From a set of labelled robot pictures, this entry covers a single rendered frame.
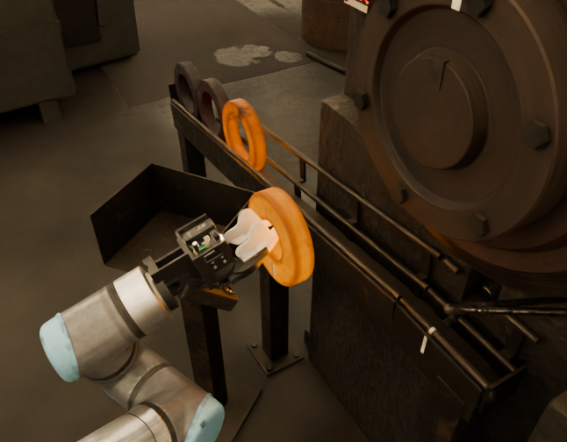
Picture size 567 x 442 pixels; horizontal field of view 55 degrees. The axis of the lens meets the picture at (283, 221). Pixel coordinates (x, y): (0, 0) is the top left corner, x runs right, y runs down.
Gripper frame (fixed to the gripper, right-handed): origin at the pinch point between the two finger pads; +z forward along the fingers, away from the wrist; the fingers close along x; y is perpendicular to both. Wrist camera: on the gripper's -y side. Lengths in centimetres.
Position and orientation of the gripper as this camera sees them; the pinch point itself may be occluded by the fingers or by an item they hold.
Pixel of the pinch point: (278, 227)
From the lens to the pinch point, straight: 83.4
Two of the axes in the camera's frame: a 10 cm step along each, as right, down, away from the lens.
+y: -2.4, -6.6, -7.1
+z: 8.3, -5.2, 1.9
